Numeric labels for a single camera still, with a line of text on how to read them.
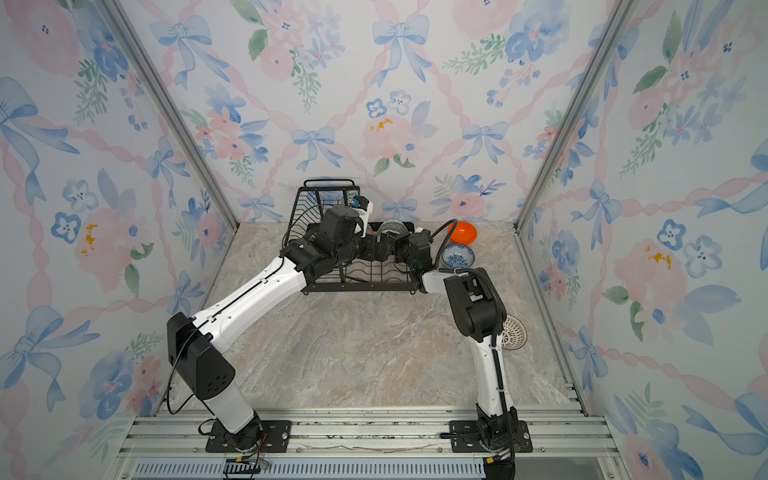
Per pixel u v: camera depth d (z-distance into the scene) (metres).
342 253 0.60
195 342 0.43
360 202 0.67
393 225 1.11
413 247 0.82
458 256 1.09
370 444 0.74
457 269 0.66
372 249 0.69
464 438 0.73
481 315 0.58
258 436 0.68
